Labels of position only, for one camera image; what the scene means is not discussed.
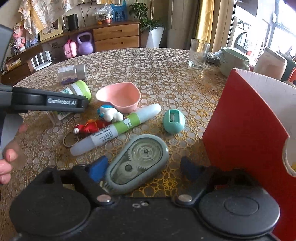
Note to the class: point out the yellow curtain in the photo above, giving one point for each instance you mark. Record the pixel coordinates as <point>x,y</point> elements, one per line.
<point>205,20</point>

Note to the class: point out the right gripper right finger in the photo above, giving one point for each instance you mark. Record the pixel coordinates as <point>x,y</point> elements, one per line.
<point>198,175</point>

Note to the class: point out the wooden tv cabinet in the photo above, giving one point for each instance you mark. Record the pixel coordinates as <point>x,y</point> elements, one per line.
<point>116,35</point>

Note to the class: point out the pink heart-shaped bowl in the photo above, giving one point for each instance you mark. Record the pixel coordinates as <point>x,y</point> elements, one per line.
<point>123,96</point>

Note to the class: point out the grey correction tape dispenser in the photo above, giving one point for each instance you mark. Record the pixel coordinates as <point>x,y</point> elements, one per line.
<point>141,159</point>

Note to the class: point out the red figurine keychain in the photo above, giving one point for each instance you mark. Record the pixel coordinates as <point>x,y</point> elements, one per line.
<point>81,131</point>

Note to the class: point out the white blue cat figurine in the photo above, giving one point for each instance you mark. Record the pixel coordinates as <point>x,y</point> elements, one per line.
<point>109,113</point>

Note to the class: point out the teal egg pencil sharpener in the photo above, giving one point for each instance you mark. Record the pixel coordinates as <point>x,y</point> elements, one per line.
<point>173,121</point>

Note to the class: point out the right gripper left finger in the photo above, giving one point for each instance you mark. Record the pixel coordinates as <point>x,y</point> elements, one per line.
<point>87,179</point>

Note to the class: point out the pink doll figure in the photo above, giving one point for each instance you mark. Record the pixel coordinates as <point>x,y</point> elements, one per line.
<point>19,36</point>

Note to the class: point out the green-lid seasoning jar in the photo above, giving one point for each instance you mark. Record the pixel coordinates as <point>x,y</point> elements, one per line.
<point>78,88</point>

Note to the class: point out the silver-lid clear jar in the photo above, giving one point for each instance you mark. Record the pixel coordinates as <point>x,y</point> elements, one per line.
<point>72,73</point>

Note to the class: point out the blue plastic basket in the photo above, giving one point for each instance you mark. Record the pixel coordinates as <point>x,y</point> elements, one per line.
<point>119,12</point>

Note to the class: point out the wooden photo frame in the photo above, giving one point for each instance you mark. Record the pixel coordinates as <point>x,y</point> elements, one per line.
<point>51,30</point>

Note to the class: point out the green ceramic mug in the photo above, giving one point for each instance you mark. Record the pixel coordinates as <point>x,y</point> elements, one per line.
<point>230,58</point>

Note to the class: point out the purple kettlebell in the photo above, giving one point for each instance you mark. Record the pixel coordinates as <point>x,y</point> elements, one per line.
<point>85,47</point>

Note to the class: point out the green white marker pen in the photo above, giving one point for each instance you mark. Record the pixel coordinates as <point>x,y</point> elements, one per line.
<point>115,129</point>

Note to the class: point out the patterned lace tablecloth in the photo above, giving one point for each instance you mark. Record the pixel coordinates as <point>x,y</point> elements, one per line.
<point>128,79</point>

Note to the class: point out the white wifi router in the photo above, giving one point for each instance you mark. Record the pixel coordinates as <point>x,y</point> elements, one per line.
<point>41,60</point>

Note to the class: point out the orange green tissue box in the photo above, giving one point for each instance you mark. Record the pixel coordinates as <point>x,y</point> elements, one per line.
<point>290,64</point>

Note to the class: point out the person's left hand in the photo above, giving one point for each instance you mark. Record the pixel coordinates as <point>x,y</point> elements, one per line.
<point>7,163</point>

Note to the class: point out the clear drinking glass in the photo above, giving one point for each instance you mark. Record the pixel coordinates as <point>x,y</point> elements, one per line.
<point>198,53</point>

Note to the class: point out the white planter with plant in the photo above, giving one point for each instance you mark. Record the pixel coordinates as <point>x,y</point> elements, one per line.
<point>151,30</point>

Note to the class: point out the floral draped cloth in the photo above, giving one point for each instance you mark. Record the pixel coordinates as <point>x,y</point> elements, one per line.
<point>36,15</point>

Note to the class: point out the black cylinder speaker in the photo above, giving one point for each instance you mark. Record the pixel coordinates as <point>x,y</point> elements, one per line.
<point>73,22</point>

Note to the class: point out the pink toy bag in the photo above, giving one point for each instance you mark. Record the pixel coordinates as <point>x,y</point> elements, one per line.
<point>70,49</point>

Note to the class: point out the red white cardboard box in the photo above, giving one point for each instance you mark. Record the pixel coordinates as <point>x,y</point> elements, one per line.
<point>253,128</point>

